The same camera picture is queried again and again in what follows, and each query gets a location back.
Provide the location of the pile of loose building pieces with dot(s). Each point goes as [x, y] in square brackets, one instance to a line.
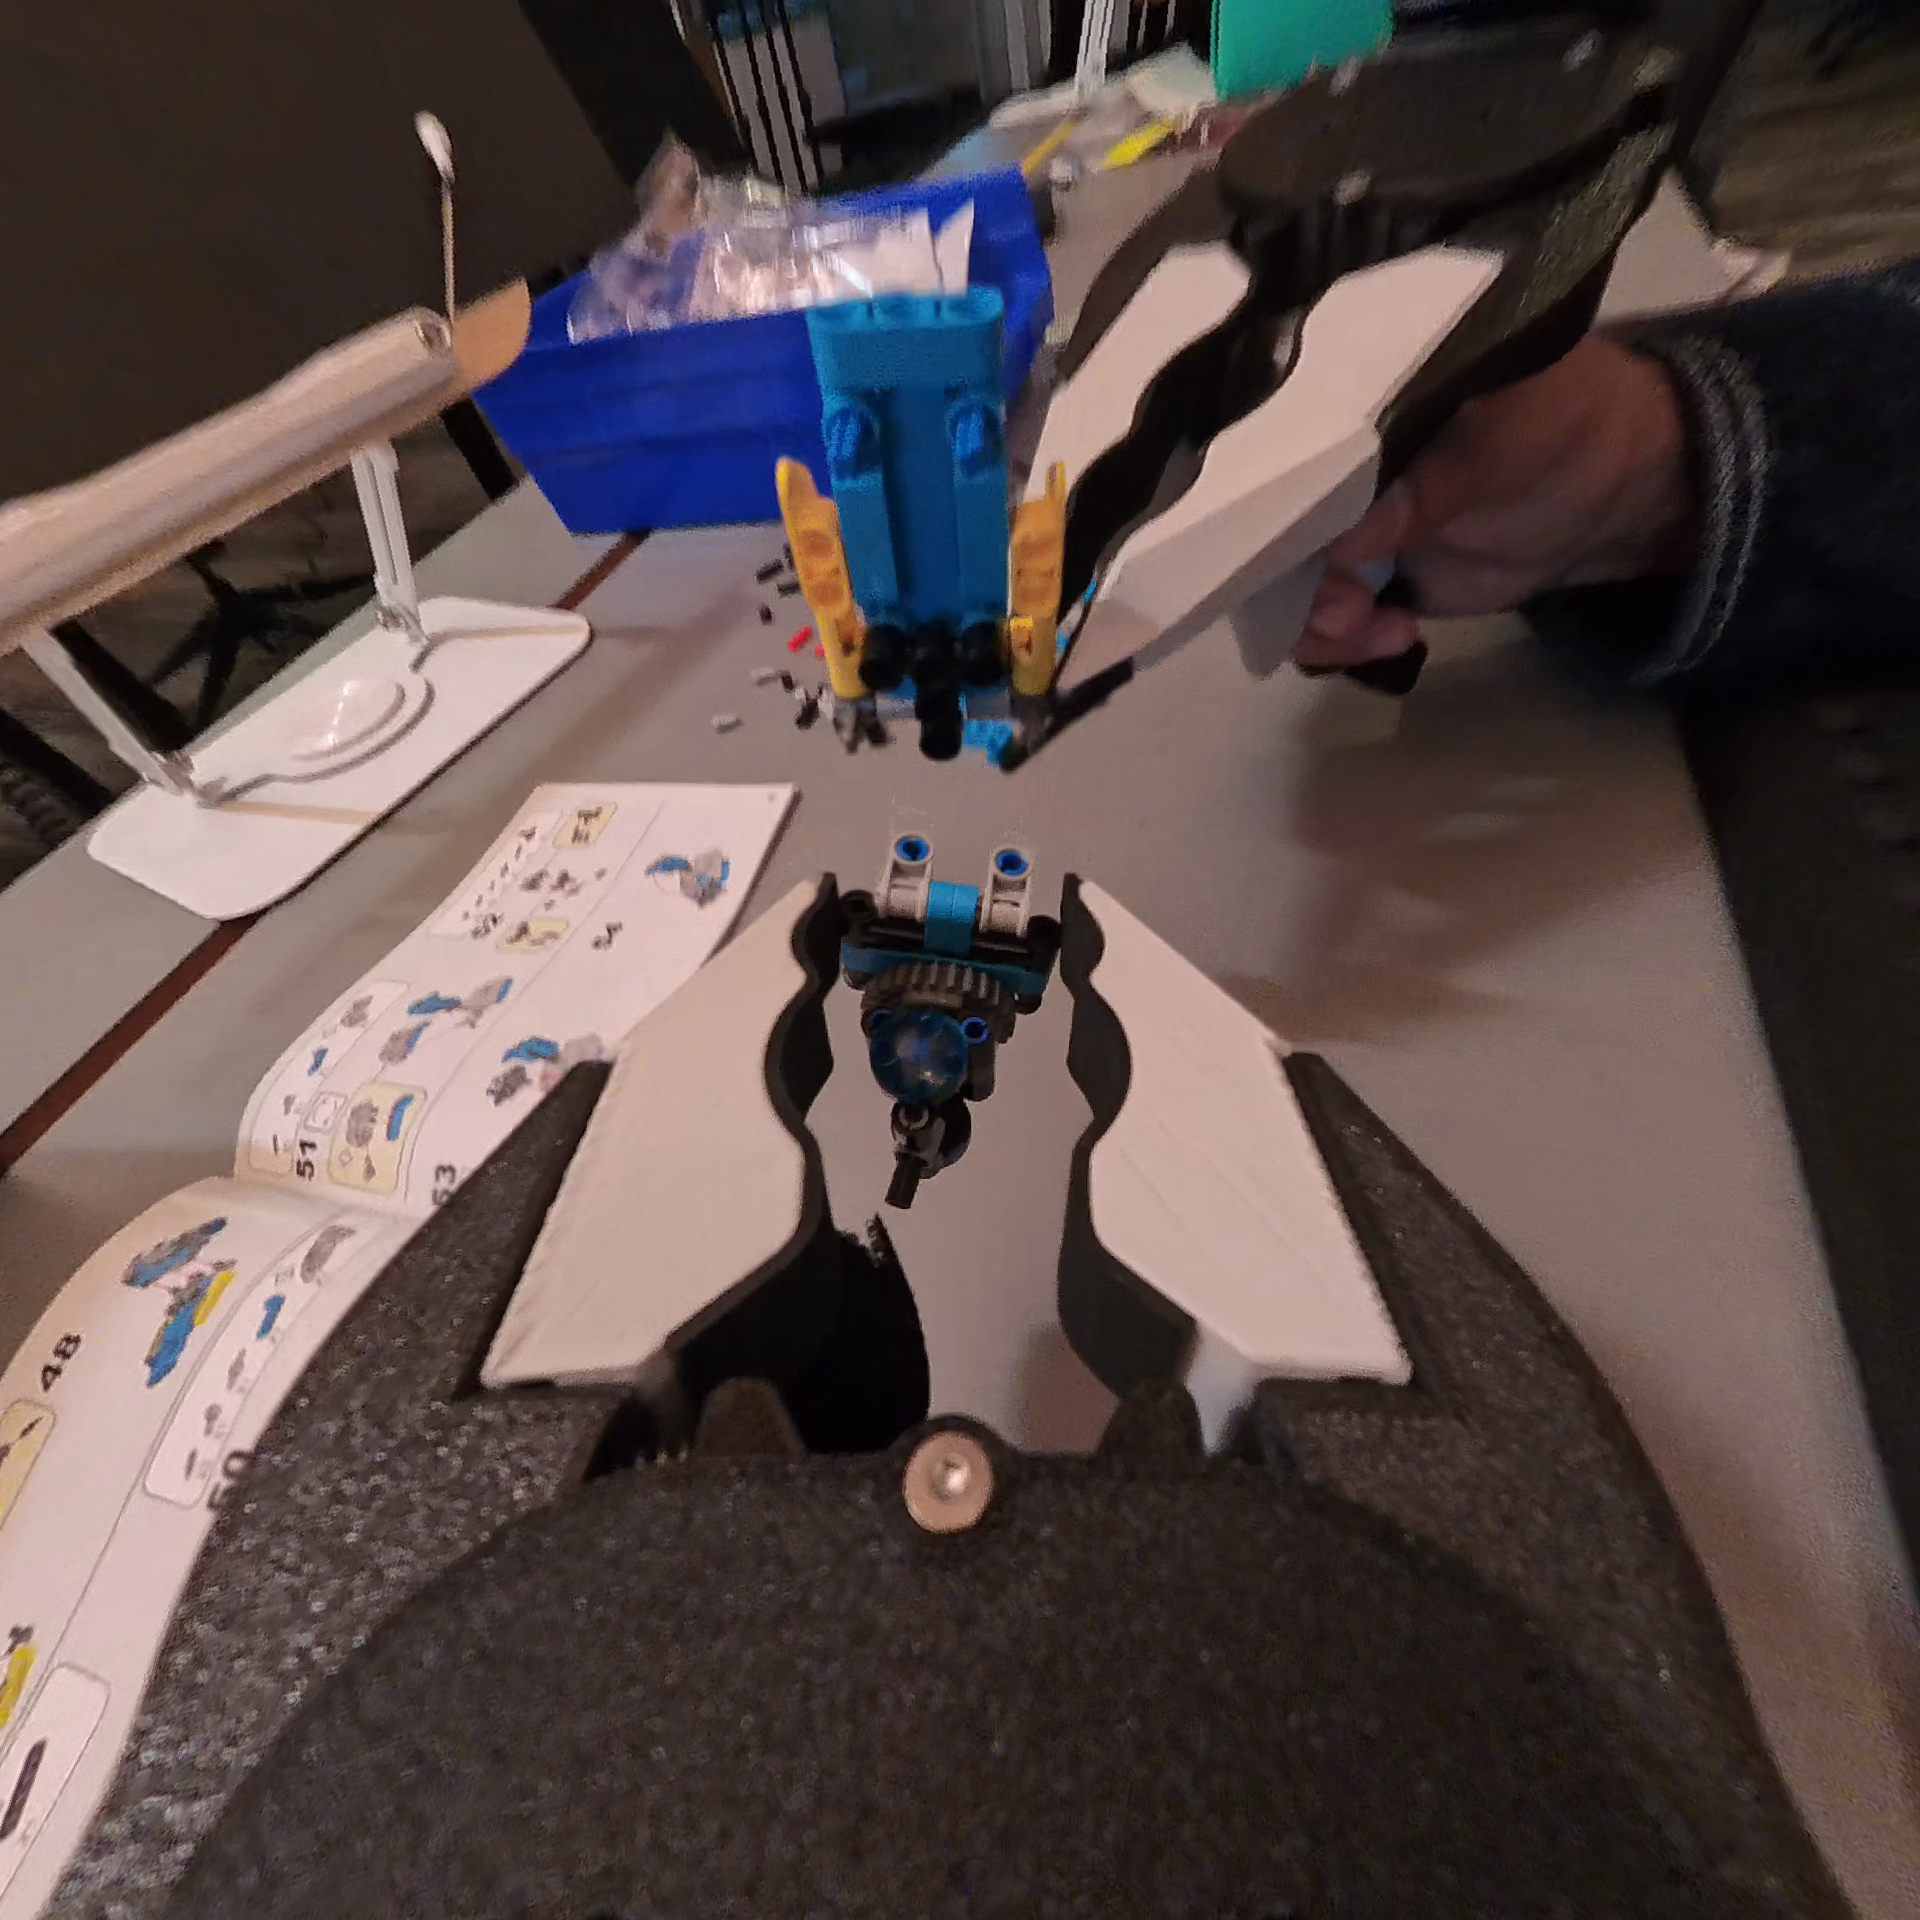
[779, 680]

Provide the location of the blue plastic bin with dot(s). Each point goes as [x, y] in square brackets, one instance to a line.
[676, 418]

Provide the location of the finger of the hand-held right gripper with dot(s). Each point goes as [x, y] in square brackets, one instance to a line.
[1156, 321]
[1277, 495]

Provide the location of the yellow and blue brick assembly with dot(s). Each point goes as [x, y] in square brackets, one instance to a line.
[908, 437]

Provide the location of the teal felt bag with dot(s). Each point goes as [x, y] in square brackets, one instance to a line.
[1298, 43]

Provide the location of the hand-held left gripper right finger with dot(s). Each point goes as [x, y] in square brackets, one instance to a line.
[1245, 1201]

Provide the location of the crumpled clear plastic wrappers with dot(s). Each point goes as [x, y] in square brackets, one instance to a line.
[750, 257]

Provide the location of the grey desk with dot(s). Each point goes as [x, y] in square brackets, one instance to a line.
[1498, 931]

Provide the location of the person's right hand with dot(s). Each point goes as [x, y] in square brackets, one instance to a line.
[1560, 479]

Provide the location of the open instruction booklet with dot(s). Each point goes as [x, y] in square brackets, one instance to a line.
[628, 855]

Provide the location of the black panel with wooden edge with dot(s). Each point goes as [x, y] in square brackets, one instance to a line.
[228, 182]

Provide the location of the black and blue gear assembly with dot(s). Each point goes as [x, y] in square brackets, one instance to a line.
[914, 1050]

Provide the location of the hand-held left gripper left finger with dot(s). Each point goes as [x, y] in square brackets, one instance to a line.
[658, 1186]

